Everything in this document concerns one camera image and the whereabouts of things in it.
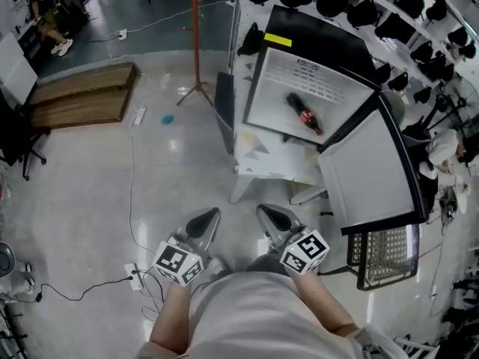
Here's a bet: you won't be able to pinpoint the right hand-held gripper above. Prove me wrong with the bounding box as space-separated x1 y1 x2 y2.
256 204 331 276

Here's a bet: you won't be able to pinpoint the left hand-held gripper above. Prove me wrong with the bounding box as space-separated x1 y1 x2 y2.
152 207 222 286

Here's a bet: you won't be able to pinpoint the white fridge shelf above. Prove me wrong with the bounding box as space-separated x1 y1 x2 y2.
246 82 370 145

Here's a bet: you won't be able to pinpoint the black mini fridge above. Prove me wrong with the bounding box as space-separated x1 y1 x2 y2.
241 4 431 237

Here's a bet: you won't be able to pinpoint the person's right forearm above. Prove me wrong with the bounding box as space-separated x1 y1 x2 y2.
290 270 361 337

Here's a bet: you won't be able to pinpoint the person's left forearm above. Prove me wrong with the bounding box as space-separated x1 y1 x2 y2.
148 274 206 355

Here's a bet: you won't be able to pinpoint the black fridge door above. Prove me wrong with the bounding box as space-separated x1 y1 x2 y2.
317 92 431 237

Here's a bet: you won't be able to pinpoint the person's white shoe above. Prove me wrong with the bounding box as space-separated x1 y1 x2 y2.
209 256 234 282

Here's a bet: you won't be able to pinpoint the person's dark trousers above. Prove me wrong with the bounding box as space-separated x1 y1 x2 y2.
245 254 290 276

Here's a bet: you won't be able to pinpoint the white table geometric pattern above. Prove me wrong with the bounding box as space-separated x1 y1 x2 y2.
228 123 330 205

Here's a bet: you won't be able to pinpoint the person's light grey shirt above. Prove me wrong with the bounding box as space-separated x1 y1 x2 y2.
185 270 397 359

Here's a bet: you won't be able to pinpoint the dark cola bottle red label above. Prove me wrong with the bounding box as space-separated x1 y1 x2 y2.
286 92 324 137

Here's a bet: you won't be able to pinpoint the black plastic crate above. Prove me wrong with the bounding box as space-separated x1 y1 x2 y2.
346 223 421 292

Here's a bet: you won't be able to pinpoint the black flat panel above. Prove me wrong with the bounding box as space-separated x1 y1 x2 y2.
214 71 237 156

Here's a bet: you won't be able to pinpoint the brown wooden step platform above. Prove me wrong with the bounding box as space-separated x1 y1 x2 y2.
28 61 140 129

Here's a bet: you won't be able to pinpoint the yellow label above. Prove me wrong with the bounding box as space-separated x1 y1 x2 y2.
263 32 293 48

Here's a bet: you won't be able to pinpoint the orange coat stand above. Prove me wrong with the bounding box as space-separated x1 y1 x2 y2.
175 0 215 108

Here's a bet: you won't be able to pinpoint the white stool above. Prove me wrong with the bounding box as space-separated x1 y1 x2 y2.
392 334 442 359

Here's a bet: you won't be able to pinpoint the white round machine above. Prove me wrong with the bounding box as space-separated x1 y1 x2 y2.
0 240 37 303

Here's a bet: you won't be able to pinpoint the black office chair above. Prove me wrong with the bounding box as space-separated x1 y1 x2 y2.
0 88 52 182

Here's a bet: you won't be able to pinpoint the white metal storage rack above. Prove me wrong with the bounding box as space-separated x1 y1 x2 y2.
227 0 479 89

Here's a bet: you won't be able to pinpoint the white board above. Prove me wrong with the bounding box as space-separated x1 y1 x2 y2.
0 31 40 106

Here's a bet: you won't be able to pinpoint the long white cable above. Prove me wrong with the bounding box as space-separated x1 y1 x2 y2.
126 71 165 323

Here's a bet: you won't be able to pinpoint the black cable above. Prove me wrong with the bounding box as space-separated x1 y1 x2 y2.
35 269 135 303

